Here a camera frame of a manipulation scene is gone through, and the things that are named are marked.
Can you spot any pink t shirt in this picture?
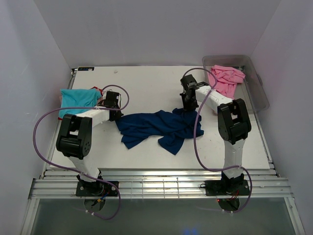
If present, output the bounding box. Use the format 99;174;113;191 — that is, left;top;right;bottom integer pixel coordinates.
210;65;246;98

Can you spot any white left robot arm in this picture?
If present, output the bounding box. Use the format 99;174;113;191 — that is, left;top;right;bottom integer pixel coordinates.
56;91;123;197

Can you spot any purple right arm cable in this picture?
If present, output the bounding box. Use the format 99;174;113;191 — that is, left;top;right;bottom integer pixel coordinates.
183;68;253;214

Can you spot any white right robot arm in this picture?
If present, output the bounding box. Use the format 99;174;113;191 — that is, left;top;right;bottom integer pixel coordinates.
180;75;251;197

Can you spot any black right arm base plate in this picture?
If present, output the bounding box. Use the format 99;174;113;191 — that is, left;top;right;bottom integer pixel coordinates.
200;180;250;196

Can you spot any clear plastic bin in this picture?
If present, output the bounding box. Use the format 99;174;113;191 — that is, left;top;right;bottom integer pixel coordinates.
202;55;269;114

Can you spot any turquoise folded t shirt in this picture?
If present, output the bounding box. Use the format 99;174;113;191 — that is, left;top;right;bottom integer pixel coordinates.
58;88;101;119

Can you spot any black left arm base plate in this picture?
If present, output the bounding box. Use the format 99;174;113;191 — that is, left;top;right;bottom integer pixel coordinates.
75;181;118;197

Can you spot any blue label sticker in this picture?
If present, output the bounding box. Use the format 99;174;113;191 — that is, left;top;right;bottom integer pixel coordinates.
77;67;94;71

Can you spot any navy blue t shirt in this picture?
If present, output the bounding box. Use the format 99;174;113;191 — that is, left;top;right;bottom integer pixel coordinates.
115;108;204;155

